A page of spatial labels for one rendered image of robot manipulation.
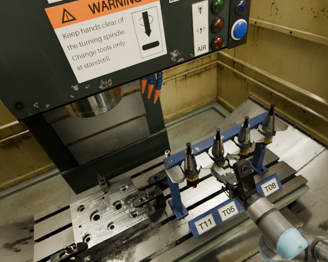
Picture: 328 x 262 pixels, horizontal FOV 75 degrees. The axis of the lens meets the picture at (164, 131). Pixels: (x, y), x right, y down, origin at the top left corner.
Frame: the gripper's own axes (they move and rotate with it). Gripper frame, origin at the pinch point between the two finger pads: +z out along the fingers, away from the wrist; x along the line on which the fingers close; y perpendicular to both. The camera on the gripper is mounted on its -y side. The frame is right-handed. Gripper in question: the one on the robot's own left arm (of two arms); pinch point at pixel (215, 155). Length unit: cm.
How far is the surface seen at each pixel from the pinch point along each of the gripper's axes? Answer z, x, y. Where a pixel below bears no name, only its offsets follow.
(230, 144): 0.0, 6.2, -2.1
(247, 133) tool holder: -2.4, 10.6, -7.3
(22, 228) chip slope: 46, -97, 51
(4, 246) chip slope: 38, -103, 48
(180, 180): -3.8, -16.5, -2.3
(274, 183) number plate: -9.9, 24.3, 25.0
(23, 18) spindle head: -6, -35, -56
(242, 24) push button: -7.1, -1.2, -47.0
